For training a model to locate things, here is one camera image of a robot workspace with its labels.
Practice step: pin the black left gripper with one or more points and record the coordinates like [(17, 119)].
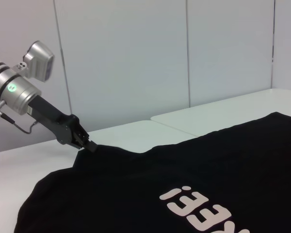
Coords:
[(53, 119)]

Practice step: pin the black shirt with FREE print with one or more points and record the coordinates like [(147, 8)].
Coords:
[(135, 184)]

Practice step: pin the silver and white left arm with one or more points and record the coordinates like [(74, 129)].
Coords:
[(12, 89)]

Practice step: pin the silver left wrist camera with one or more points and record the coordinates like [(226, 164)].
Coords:
[(40, 60)]

